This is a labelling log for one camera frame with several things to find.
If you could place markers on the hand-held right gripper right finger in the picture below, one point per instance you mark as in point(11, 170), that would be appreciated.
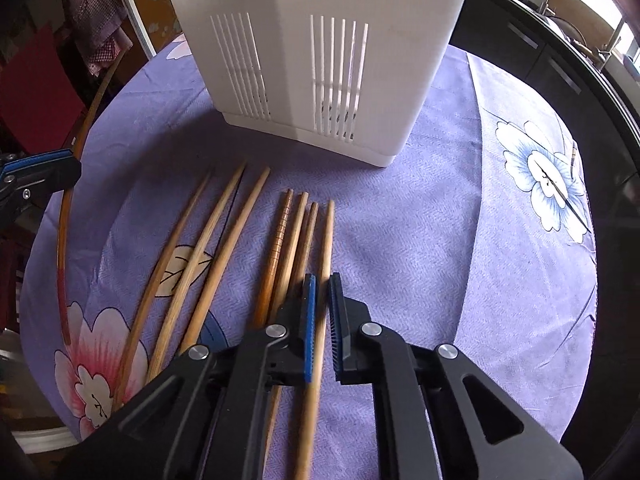
point(336, 330)

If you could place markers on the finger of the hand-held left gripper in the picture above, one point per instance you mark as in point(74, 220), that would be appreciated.
point(45, 170)

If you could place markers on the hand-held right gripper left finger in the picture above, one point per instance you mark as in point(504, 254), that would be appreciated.
point(310, 330)

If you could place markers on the light wooden chopstick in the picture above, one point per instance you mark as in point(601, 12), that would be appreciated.
point(230, 255)
point(200, 260)
point(165, 270)

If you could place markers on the red chair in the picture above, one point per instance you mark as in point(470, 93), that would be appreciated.
point(35, 95)

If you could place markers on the purple floral tablecloth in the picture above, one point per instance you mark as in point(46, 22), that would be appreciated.
point(425, 260)

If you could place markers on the checked purple apron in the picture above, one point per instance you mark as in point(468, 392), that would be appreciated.
point(95, 10)

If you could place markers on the frosted glass sliding door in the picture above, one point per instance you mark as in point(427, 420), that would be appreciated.
point(132, 0)

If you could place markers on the dark kitchen cabinets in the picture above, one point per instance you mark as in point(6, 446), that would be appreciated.
point(500, 25)

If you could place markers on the wooden cutting board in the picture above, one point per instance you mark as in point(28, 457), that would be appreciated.
point(575, 7)

